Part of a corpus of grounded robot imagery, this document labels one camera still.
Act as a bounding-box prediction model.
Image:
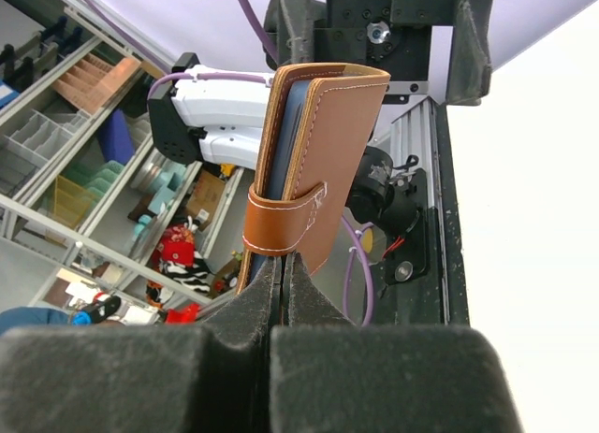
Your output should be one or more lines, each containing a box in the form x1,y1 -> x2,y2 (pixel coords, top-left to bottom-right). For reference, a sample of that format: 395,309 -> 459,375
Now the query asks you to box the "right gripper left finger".
1,258 -> 282,432

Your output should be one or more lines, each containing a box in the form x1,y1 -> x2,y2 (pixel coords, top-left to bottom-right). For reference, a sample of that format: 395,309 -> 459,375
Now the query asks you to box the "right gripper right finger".
270,254 -> 521,432

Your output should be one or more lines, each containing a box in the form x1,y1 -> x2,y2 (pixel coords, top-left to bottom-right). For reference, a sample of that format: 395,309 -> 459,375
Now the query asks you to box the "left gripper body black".
264,0 -> 493,106

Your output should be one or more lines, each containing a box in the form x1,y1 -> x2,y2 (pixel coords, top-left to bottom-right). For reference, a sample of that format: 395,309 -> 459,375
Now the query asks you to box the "brown leather card holder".
237,63 -> 390,291

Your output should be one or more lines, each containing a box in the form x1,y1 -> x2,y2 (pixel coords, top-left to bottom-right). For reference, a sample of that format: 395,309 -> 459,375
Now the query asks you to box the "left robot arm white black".
148,0 -> 493,168

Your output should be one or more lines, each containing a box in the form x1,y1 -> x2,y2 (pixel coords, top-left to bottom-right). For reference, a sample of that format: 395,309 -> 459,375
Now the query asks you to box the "metal storage shelf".
1,0 -> 254,324

